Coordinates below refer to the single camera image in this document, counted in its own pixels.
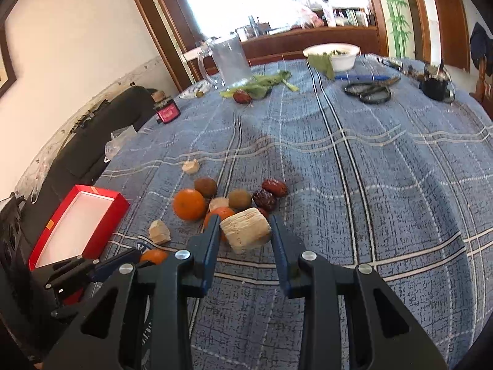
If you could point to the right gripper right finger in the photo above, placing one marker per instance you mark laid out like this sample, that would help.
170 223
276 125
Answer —
382 332

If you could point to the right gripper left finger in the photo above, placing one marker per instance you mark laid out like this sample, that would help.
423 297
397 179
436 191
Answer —
108 330

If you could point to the large beige sugarcane chunk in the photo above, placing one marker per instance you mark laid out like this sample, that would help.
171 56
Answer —
246 230

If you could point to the small beige chunk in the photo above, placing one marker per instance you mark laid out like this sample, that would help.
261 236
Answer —
218 202
191 167

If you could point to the dark red jujube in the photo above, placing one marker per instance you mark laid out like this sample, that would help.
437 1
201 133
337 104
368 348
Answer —
265 200
275 187

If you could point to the brown kiwi back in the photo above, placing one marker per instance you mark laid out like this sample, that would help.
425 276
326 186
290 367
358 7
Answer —
206 186

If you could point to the brown kiwi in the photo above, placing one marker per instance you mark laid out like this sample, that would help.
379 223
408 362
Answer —
239 199
206 186

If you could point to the brown kiwi front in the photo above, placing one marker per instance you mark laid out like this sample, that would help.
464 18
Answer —
239 199

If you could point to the red box white interior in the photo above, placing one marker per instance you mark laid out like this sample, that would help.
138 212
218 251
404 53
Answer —
80 226

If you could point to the black sofa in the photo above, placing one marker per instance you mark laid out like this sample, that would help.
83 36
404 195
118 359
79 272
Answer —
80 162

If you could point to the blue plaid tablecloth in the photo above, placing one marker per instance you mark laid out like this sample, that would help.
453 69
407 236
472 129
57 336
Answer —
405 186

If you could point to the clear plastic bag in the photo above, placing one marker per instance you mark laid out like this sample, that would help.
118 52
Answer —
118 139

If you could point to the pink label jar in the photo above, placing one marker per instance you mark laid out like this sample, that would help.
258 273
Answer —
165 108

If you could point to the black scissors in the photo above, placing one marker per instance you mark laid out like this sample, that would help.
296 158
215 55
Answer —
374 92

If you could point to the blue pen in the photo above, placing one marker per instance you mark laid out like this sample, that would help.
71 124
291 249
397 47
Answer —
361 78

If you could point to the small glass plate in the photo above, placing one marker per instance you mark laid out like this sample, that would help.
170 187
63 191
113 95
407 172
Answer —
196 90

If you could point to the red jujube by vegetable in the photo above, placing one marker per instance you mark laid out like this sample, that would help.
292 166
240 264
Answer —
242 97

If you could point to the green leafy vegetable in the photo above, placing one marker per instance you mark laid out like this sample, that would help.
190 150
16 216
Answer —
261 85

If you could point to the green leaf on bowl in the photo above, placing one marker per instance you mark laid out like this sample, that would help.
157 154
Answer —
322 63

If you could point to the white bowl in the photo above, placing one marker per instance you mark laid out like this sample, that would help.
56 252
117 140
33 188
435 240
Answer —
342 55

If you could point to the clear glass pitcher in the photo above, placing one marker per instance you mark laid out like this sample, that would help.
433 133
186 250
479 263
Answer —
231 62

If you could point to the wooden sideboard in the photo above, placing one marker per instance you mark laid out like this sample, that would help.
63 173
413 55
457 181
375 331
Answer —
290 45

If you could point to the dark jacket hanging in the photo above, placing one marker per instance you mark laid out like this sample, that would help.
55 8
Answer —
481 47

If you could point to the wooden door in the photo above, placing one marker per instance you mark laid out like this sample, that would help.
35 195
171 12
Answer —
454 34

